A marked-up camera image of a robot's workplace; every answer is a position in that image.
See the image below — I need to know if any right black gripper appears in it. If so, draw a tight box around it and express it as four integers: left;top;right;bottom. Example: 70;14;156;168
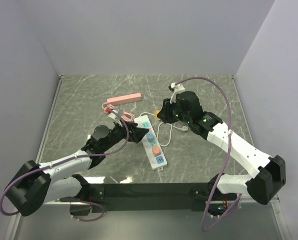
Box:
157;96;191;124

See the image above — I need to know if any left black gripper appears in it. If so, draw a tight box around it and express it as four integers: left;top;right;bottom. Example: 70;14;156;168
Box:
102;118;149;152

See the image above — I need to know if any orange charger plug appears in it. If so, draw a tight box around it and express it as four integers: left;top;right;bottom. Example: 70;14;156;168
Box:
154;110;161;121

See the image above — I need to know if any blue charger plug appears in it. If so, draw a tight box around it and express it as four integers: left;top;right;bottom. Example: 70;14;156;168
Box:
146;132;154;143

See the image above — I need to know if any white multicolour power strip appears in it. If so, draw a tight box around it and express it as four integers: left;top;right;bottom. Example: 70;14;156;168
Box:
134;115;168;171

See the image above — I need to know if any pink charger plug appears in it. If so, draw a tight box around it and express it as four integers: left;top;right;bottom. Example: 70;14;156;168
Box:
152;145;161;157

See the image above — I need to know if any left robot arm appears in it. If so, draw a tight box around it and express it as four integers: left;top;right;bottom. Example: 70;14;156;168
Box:
2;121;149;217

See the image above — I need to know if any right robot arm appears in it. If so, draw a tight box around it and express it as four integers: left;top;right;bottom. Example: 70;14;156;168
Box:
157;91;286;205

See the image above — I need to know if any pink power strip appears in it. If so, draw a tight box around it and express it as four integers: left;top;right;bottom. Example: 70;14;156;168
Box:
106;93;142;105

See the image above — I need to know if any black base bar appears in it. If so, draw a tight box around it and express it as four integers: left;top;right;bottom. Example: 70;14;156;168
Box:
90;183;210;211

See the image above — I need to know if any pink coiled cable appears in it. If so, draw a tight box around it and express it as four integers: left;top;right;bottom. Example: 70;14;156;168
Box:
101;101;136;124

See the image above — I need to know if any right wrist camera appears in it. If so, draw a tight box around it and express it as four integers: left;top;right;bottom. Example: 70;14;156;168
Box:
168;82;185;104

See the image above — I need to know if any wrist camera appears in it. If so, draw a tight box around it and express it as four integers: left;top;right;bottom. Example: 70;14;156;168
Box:
105;107;123;121
168;82;185;104

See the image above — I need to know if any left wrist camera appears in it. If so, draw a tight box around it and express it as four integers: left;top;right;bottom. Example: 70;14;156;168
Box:
105;107;123;121

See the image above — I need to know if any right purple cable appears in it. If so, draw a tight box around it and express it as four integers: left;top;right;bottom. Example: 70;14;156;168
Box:
177;76;242;233

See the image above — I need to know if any purple cable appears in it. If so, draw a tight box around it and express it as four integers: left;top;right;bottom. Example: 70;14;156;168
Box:
0;117;129;216
177;76;242;233

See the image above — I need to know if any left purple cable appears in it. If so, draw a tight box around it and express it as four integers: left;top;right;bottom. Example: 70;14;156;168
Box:
0;117;129;216

